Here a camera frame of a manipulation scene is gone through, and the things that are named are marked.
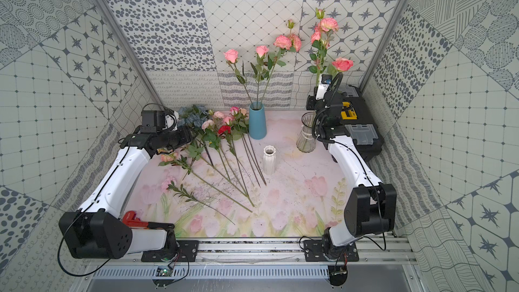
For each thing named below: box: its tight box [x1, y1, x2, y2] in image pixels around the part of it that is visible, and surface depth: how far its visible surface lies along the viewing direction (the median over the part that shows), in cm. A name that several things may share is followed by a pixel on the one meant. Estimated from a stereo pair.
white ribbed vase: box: [262, 145, 277, 176], surface depth 85 cm
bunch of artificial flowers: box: [158, 104, 267, 226], surface depth 100 cm
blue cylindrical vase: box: [248, 101, 267, 140], surface depth 101 cm
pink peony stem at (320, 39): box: [308, 8, 340, 86], surface depth 69 cm
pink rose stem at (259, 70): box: [250, 44, 270, 109], surface depth 89 cm
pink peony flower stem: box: [259, 18, 303, 107], surface depth 86 cm
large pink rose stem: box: [327, 56, 355, 80], surface depth 81 cm
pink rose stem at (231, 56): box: [223, 48, 255, 109], surface depth 84 cm
